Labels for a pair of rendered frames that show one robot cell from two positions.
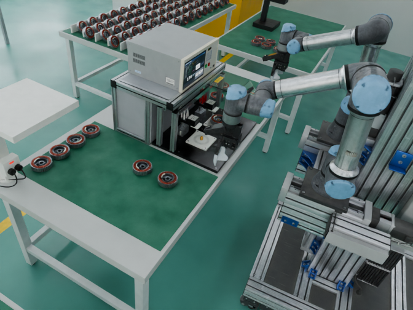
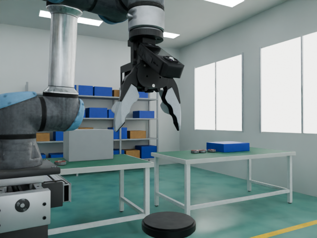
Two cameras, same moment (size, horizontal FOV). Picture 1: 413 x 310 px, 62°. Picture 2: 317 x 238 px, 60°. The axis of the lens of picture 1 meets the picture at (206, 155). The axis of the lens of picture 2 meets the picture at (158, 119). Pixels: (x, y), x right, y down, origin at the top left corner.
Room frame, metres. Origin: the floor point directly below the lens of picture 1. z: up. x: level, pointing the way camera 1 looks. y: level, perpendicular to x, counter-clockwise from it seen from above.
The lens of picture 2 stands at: (1.61, 0.30, 1.17)
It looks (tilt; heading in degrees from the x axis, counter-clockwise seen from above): 1 degrees up; 220
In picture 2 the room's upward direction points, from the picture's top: straight up
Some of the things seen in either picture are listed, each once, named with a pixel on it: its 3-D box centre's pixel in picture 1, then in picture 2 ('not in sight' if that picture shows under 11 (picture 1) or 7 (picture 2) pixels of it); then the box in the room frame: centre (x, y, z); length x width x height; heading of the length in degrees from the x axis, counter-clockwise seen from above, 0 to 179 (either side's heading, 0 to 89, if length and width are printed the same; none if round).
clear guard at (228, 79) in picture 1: (227, 85); not in sight; (2.09, -0.07, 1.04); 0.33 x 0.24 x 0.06; 67
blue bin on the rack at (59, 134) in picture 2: not in sight; (64, 133); (-1.76, -5.25, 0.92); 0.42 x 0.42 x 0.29; 68
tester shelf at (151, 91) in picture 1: (172, 74); not in sight; (2.03, 0.30, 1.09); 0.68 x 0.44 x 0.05; 157
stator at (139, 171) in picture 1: (142, 167); not in sight; (1.46, 0.36, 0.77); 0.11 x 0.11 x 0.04
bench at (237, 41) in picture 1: (278, 62); not in sight; (4.17, -0.73, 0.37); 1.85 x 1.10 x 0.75; 157
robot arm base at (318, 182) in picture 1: (330, 179); (15, 149); (1.23, -0.59, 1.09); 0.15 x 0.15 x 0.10
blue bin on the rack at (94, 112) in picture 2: not in sight; (95, 113); (-2.43, -4.98, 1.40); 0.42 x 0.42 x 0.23; 67
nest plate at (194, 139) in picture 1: (201, 140); not in sight; (1.79, 0.05, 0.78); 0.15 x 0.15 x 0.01; 67
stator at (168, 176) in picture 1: (167, 179); not in sight; (1.39, 0.20, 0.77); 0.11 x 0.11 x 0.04
